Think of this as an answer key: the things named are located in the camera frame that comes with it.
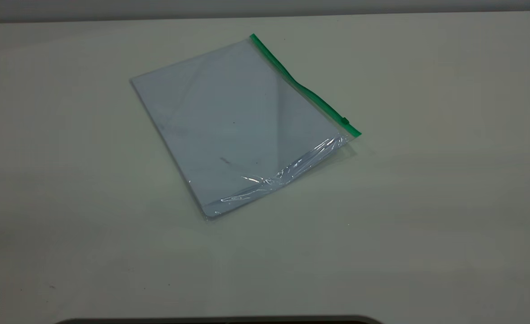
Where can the clear zip bag green zipper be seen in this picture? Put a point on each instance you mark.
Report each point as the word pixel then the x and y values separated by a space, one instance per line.
pixel 242 117

